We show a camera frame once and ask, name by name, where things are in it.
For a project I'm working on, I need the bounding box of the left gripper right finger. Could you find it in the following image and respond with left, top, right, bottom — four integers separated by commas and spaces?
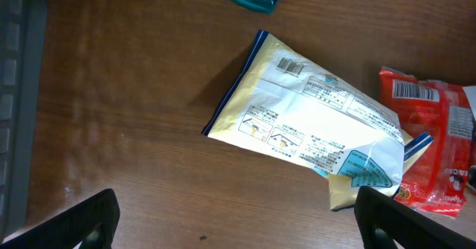
354, 186, 475, 249

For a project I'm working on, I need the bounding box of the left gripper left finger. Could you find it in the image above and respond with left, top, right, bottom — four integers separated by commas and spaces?
1, 189, 120, 249

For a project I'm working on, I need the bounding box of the red snack bag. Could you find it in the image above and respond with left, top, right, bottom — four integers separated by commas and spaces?
379, 67, 475, 218

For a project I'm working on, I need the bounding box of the cream and blue snack bag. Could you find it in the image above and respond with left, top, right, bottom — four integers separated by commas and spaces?
202, 30, 428, 211

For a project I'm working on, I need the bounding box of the silver foil snack packet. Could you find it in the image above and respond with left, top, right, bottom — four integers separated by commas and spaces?
463, 85, 476, 119

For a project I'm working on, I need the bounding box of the grey plastic mesh basket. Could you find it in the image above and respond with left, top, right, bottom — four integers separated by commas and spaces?
1, 0, 48, 238

